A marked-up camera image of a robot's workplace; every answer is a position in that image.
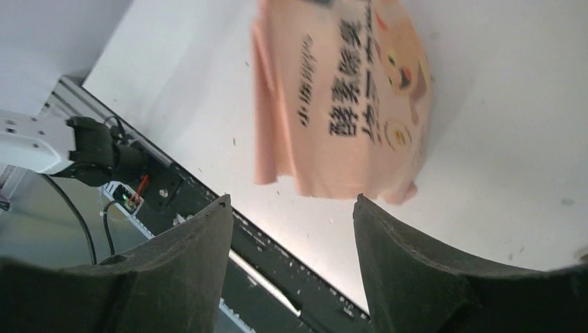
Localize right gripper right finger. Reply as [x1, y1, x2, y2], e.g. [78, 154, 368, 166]
[353, 195, 587, 332]

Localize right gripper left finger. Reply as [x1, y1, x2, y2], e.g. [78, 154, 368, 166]
[1, 195, 234, 332]

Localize pink cat litter bag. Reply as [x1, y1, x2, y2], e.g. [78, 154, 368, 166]
[252, 1, 432, 205]

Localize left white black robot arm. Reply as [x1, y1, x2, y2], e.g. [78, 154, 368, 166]
[1, 111, 148, 187]

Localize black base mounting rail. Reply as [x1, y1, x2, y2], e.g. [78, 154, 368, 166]
[106, 139, 371, 332]

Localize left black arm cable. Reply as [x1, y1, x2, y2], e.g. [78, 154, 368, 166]
[40, 173, 121, 266]

